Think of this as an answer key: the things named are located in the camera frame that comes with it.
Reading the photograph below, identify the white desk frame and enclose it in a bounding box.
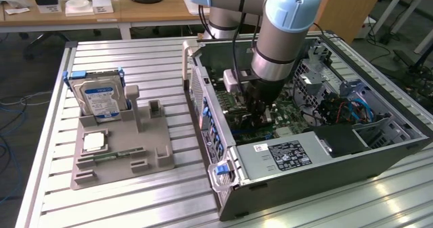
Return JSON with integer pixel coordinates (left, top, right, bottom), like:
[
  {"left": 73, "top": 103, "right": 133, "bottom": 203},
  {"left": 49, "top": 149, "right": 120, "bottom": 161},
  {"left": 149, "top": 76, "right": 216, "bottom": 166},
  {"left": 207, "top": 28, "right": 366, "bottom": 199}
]
[{"left": 370, "top": 0, "right": 433, "bottom": 54}]

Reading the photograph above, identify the white labelled box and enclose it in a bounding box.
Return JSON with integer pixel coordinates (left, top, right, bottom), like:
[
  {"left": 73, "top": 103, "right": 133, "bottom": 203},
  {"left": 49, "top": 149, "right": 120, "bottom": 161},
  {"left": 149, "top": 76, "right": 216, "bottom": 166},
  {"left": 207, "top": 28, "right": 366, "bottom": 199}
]
[{"left": 90, "top": 0, "right": 113, "bottom": 15}]

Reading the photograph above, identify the white paper card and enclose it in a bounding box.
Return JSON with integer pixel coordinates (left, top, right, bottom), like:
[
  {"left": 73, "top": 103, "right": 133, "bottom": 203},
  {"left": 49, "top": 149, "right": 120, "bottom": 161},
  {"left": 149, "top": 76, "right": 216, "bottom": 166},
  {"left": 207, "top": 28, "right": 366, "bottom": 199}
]
[{"left": 3, "top": 7, "right": 30, "bottom": 15}]

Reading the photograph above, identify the blue wire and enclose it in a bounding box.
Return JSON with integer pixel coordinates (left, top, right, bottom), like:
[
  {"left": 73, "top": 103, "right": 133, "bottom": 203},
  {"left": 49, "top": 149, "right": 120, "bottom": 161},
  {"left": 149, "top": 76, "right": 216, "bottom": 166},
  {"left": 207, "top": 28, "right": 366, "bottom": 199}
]
[{"left": 349, "top": 99, "right": 375, "bottom": 124}]

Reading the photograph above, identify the wooden cabinet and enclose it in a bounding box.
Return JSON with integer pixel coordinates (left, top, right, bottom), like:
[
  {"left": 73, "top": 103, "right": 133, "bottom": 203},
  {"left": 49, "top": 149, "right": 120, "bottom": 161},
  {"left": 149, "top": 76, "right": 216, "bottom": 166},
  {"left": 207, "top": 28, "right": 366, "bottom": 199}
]
[{"left": 315, "top": 0, "right": 388, "bottom": 43}]

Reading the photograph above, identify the black chair base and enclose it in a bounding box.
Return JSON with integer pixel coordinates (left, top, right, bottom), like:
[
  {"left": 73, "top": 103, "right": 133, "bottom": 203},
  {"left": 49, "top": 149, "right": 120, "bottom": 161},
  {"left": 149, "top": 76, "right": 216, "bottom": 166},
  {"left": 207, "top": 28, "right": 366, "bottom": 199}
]
[{"left": 21, "top": 31, "right": 70, "bottom": 60}]

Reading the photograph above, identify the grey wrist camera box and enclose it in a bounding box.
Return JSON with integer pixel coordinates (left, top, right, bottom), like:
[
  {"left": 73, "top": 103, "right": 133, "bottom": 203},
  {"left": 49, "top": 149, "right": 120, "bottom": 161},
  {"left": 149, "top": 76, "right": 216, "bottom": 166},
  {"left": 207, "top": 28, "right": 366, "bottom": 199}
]
[{"left": 223, "top": 69, "right": 252, "bottom": 94}]

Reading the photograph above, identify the blue case latch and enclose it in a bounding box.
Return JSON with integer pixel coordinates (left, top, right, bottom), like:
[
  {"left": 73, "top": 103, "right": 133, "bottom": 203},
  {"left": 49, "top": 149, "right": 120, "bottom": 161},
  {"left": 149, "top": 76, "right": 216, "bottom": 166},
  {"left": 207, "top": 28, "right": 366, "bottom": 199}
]
[{"left": 213, "top": 163, "right": 231, "bottom": 176}]

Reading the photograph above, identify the grey power supply unit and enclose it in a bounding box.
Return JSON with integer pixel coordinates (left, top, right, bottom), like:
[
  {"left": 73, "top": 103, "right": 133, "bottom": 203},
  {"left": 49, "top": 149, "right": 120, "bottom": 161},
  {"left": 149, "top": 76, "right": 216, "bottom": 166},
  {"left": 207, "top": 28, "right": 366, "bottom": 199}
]
[{"left": 233, "top": 131, "right": 331, "bottom": 182}]

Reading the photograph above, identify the green RAM stick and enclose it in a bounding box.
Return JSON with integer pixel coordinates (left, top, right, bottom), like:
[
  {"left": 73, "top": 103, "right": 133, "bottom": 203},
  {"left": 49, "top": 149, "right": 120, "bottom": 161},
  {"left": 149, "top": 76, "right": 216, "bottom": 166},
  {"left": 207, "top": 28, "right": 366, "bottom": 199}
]
[{"left": 92, "top": 149, "right": 136, "bottom": 162}]

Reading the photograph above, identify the metal disk bay cage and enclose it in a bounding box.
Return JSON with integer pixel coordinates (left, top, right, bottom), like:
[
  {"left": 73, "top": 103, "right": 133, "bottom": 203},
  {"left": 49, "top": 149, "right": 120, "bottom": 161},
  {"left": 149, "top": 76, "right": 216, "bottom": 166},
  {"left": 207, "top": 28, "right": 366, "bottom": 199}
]
[{"left": 291, "top": 57, "right": 341, "bottom": 107}]

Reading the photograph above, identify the black cable to case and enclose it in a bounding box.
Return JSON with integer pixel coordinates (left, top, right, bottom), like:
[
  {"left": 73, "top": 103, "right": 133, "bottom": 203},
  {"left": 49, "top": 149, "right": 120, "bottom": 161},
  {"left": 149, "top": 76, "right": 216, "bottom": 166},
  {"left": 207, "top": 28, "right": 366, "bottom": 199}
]
[{"left": 311, "top": 22, "right": 339, "bottom": 40}]

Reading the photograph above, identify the blue floor cable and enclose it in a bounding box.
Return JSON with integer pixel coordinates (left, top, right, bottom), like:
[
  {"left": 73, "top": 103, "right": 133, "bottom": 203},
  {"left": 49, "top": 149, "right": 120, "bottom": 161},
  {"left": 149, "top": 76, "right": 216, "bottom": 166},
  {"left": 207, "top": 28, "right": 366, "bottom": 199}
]
[{"left": 0, "top": 105, "right": 25, "bottom": 204}]

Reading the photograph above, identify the hard disk in blue carrier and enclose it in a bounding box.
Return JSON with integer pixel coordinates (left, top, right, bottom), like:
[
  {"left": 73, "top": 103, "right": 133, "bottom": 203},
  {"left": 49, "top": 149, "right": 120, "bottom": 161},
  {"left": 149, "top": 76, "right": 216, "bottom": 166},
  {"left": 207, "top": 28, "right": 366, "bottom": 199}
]
[{"left": 62, "top": 70, "right": 125, "bottom": 124}]

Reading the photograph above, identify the black floor equipment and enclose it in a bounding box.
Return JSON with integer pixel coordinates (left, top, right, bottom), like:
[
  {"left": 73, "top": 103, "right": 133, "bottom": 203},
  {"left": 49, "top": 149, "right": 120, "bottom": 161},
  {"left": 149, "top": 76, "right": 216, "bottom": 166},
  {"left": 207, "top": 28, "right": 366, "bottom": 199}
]
[{"left": 391, "top": 49, "right": 433, "bottom": 97}]

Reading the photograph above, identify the grey plastic parts rack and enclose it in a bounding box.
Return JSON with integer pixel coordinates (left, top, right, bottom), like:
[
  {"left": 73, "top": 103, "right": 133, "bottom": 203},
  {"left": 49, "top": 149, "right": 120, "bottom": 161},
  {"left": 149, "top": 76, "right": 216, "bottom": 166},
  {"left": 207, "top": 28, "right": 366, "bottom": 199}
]
[{"left": 69, "top": 85, "right": 176, "bottom": 191}]

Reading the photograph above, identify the white paper stack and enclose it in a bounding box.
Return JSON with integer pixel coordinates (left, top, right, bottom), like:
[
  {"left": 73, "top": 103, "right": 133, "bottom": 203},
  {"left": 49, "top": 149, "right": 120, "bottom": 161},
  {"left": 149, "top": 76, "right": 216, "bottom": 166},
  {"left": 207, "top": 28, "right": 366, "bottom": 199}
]
[{"left": 182, "top": 0, "right": 212, "bottom": 15}]

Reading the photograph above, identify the white box with round dish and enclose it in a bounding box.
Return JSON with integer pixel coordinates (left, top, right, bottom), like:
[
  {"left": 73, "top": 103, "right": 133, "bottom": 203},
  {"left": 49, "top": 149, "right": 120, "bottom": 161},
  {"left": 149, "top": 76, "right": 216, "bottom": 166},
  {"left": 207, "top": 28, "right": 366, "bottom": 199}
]
[{"left": 64, "top": 0, "right": 94, "bottom": 17}]

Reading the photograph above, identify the wooden desk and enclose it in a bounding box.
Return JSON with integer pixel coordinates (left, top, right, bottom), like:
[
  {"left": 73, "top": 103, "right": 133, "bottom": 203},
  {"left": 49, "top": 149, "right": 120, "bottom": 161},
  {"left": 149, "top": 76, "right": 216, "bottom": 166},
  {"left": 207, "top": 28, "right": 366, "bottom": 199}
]
[{"left": 0, "top": 0, "right": 304, "bottom": 40}]

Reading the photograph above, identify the silver CPU chip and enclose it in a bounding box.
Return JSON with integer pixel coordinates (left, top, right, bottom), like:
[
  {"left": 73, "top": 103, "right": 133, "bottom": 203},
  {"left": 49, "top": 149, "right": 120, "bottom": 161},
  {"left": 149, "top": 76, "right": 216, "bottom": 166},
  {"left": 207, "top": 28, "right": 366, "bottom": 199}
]
[{"left": 82, "top": 133, "right": 106, "bottom": 153}]

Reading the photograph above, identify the white floor cable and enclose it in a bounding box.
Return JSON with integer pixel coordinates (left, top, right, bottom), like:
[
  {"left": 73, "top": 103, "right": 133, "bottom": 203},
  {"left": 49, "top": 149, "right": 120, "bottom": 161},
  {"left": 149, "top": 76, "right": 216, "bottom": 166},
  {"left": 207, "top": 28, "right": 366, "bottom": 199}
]
[{"left": 0, "top": 90, "right": 51, "bottom": 106}]

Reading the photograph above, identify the graphics card with metal bracket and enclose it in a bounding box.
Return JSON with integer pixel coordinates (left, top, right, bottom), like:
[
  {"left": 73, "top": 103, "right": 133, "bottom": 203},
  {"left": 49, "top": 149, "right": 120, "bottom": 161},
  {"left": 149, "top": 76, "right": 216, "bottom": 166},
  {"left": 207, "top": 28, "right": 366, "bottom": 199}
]
[{"left": 217, "top": 109, "right": 271, "bottom": 132}]

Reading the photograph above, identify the silver chipset heat sink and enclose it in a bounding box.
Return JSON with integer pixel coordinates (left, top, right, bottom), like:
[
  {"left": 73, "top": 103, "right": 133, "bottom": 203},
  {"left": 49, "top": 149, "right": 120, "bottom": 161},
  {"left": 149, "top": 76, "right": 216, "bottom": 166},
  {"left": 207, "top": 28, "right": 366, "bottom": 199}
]
[{"left": 276, "top": 127, "right": 299, "bottom": 138}]

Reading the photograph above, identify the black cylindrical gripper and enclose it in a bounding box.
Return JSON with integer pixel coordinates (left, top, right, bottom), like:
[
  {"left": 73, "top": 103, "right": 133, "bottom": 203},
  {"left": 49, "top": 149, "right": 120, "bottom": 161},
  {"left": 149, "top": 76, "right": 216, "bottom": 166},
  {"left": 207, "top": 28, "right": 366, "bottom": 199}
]
[{"left": 244, "top": 79, "right": 283, "bottom": 127}]

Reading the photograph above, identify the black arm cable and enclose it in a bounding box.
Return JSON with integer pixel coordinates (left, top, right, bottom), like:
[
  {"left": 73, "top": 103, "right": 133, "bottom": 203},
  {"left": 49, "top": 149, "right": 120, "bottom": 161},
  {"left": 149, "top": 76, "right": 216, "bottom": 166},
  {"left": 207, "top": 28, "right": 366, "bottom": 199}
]
[{"left": 197, "top": 0, "right": 249, "bottom": 88}]

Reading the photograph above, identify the black and white box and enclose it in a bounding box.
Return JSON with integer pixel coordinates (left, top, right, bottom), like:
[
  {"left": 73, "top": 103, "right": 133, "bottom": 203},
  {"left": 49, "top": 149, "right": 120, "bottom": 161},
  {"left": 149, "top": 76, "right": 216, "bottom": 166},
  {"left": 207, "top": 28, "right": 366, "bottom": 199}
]
[{"left": 33, "top": 0, "right": 62, "bottom": 14}]

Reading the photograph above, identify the green motherboard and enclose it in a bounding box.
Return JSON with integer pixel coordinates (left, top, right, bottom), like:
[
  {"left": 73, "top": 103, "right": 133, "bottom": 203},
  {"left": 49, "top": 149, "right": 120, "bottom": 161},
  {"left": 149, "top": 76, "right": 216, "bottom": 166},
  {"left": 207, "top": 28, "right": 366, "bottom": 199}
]
[{"left": 209, "top": 73, "right": 316, "bottom": 147}]

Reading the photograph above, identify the red wire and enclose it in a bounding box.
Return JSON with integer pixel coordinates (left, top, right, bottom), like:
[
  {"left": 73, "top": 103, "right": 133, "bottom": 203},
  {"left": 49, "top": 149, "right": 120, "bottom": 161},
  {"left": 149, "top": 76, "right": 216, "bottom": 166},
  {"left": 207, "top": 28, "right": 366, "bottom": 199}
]
[{"left": 332, "top": 100, "right": 352, "bottom": 127}]

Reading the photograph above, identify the open black PC case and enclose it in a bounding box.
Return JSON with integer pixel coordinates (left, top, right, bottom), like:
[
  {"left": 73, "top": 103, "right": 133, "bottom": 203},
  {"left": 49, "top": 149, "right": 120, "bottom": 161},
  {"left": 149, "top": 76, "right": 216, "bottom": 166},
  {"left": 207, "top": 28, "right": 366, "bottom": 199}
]
[{"left": 181, "top": 29, "right": 433, "bottom": 222}]

